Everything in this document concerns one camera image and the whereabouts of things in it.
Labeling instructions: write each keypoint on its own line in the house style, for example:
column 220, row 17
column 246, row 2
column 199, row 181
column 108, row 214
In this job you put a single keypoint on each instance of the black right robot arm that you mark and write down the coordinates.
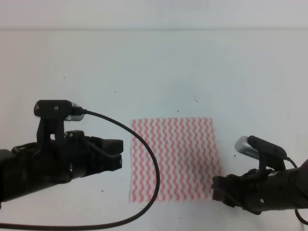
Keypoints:
column 257, row 192

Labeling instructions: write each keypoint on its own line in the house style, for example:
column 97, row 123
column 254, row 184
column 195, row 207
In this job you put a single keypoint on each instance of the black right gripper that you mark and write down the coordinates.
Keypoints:
column 238, row 188

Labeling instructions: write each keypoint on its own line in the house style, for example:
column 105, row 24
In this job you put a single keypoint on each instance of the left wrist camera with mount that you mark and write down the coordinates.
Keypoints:
column 53, row 114

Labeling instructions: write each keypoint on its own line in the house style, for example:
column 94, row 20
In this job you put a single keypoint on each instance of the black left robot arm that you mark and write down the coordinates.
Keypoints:
column 34, row 167

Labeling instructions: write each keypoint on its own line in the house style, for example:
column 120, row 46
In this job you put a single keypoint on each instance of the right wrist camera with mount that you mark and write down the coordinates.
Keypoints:
column 268, row 154

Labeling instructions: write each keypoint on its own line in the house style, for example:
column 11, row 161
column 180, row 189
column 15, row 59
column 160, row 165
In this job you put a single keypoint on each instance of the pink white wavy striped towel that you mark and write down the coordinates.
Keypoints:
column 187, row 155

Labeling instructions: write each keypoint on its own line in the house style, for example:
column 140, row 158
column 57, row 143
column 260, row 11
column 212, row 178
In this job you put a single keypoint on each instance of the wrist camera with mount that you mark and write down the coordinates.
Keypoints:
column 53, row 114
column 268, row 154

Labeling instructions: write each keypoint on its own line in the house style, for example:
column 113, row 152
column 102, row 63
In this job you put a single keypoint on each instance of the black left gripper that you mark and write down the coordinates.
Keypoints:
column 81, row 158

